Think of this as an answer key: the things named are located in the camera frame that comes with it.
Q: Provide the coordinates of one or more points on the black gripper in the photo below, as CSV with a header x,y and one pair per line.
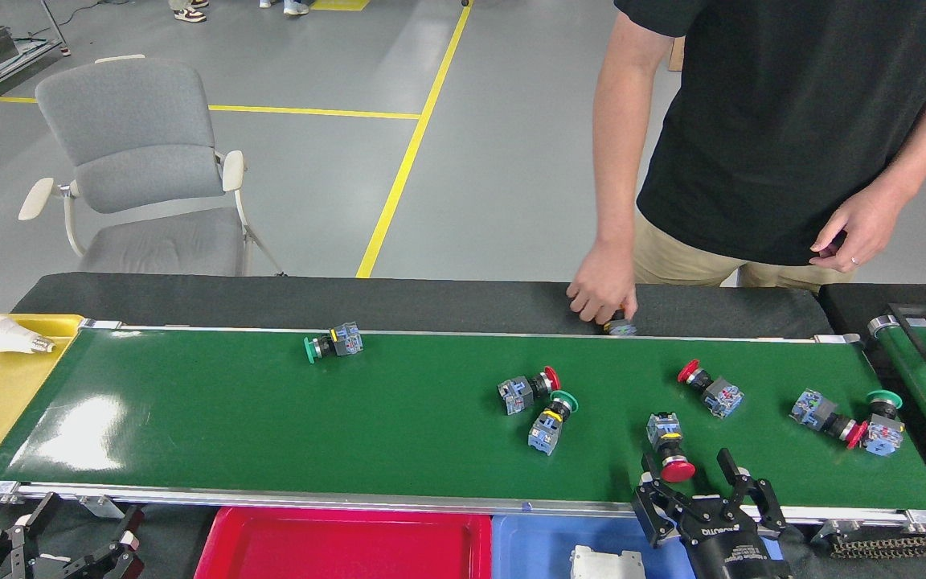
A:
x,y
724,551

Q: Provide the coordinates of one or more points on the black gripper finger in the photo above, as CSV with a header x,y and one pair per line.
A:
x,y
9,547
117,563

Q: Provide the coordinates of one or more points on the white switch block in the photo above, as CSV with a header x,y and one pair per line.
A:
x,y
608,564

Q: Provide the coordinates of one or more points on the person's right forearm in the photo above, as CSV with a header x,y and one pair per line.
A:
x,y
616,185

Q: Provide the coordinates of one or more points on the blue plastic tray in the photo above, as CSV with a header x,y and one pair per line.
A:
x,y
535,547

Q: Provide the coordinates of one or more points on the red plastic tray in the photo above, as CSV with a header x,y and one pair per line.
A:
x,y
342,551

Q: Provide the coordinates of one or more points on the person's right hand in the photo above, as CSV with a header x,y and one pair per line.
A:
x,y
601,281

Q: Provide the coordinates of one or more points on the person's left hand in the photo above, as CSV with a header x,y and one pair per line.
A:
x,y
865,229

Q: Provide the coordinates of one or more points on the white light bulb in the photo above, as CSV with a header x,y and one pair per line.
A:
x,y
3,334

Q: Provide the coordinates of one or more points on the grey padded armchair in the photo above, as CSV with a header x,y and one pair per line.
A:
x,y
137,129

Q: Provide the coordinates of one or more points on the bystander person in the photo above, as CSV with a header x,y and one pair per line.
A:
x,y
190,12
290,7

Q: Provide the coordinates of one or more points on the metal frame rack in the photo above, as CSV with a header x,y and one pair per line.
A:
x,y
33,50

